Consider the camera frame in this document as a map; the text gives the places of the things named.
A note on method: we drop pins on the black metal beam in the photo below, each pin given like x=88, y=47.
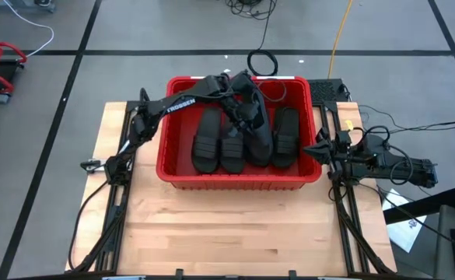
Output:
x=421, y=206

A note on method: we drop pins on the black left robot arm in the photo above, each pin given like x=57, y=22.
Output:
x=180, y=105

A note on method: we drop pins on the grey metal stand base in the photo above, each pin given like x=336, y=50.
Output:
x=17, y=4

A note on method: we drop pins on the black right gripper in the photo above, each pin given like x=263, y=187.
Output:
x=345, y=155

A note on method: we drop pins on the white paper sheet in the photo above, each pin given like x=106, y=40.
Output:
x=404, y=233

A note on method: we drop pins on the red plastic bin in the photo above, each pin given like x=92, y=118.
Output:
x=231, y=183

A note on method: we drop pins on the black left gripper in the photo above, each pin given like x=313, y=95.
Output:
x=248, y=109

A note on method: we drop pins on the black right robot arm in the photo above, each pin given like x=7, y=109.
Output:
x=394, y=165

